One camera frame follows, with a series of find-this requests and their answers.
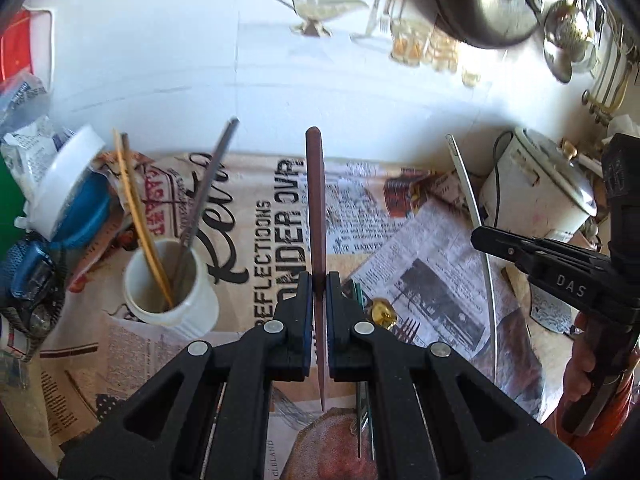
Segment white and blue containers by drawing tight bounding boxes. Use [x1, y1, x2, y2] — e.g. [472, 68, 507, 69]
[27, 125, 104, 239]

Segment white plastic bag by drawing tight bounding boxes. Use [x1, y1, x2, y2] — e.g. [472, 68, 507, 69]
[606, 114, 640, 142]

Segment white rice cooker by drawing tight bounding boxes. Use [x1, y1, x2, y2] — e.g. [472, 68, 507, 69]
[479, 127, 601, 247]

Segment red tin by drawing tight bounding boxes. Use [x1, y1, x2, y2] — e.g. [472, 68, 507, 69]
[0, 9, 54, 84]

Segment steel ladle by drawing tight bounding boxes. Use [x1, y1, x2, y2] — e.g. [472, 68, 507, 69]
[544, 45, 574, 84]

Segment wire mesh strainer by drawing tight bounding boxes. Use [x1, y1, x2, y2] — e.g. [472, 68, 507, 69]
[575, 35, 602, 74]

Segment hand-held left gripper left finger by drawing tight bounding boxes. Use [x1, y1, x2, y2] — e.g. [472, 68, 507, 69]
[57, 270, 317, 480]

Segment white ceramic cup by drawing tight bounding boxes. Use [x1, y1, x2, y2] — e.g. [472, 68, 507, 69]
[122, 237, 221, 341]

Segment white printed packet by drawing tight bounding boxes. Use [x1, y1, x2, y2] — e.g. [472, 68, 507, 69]
[0, 116, 67, 192]

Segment green box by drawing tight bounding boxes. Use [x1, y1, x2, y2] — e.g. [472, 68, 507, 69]
[0, 154, 27, 233]

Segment black power cable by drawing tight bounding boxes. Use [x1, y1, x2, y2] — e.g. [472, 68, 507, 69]
[491, 131, 503, 228]

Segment blue bowl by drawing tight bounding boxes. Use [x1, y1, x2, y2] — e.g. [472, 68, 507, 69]
[49, 174, 114, 247]

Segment gold chopstick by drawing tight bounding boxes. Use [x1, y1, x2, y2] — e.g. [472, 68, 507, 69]
[113, 128, 175, 308]
[121, 132, 173, 306]

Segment person's right hand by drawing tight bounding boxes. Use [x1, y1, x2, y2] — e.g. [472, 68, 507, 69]
[563, 312, 599, 403]

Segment steel slotted skimmer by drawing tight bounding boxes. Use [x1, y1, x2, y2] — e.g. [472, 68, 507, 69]
[542, 1, 597, 62]

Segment fork with gold ornament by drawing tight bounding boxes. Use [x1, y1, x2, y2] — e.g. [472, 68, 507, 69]
[367, 297, 422, 347]

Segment large steel pot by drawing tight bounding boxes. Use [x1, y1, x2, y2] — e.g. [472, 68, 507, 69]
[432, 0, 544, 50]

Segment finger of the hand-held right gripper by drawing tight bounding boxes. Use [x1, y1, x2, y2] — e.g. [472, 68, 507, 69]
[471, 226, 611, 282]

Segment green chopstick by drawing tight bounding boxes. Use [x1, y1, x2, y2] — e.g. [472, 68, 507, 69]
[367, 385, 377, 462]

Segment newspaper print tablecloth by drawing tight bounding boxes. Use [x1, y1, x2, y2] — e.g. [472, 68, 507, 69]
[30, 150, 576, 480]

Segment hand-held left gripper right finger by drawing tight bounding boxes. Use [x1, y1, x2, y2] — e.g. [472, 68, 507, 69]
[326, 271, 586, 480]

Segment clear plastic bag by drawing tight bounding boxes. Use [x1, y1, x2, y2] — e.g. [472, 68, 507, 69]
[0, 71, 52, 127]

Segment dark grey chopstick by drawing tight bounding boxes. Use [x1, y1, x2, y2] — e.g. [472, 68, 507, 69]
[172, 117, 240, 286]

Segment brown chopstick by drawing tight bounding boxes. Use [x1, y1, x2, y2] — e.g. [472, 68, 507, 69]
[304, 126, 329, 411]

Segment blue mesh bag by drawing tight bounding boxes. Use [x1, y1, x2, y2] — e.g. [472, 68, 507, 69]
[7, 239, 67, 313]

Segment silver chopstick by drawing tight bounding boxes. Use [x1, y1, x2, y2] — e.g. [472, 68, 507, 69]
[444, 133, 499, 392]

